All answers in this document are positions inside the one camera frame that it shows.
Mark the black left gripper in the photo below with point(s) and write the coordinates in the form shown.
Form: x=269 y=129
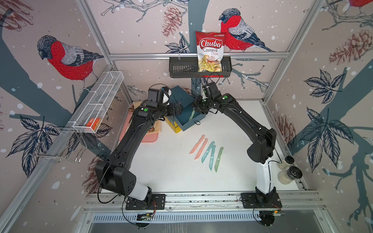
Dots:
x=178 y=110

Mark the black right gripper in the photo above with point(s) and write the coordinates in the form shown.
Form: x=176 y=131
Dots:
x=195 y=103

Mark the green fruit knife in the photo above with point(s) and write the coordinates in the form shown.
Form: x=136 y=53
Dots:
x=192 y=115
x=218 y=159

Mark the teal drawer cabinet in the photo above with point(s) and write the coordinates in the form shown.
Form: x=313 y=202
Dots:
x=179 y=95

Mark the teal top drawer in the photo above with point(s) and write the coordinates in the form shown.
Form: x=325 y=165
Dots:
x=182 y=120

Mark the yellow bottom drawer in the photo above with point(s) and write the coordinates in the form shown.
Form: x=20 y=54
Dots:
x=174 y=126

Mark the teal fruit knife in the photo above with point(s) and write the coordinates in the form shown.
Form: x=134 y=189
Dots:
x=207 y=151
x=211 y=161

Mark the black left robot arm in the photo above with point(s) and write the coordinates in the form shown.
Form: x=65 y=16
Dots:
x=113 y=173

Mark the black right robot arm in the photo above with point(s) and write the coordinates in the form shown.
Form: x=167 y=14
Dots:
x=263 y=139

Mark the pink fruit knife left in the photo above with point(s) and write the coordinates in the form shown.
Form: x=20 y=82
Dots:
x=197 y=144

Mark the pink fruit knife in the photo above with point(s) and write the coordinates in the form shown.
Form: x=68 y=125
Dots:
x=197 y=144
x=201 y=149

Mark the pink fruit knife right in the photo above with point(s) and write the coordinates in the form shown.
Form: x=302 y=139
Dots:
x=201 y=149

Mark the pink tray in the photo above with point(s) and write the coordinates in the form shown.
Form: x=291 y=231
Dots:
x=149 y=138

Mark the Chuba cassava chips bag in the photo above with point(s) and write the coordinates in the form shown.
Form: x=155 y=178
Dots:
x=210 y=49

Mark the orange item in shelf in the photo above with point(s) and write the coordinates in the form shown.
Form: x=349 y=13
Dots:
x=93 y=123

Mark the black wire wall basket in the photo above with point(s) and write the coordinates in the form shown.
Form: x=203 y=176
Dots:
x=187 y=67

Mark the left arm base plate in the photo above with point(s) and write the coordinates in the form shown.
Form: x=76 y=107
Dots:
x=152 y=202

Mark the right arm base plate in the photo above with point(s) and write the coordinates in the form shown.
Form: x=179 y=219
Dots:
x=253 y=200

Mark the wire hook rack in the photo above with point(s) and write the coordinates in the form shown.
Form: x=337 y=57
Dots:
x=69 y=146

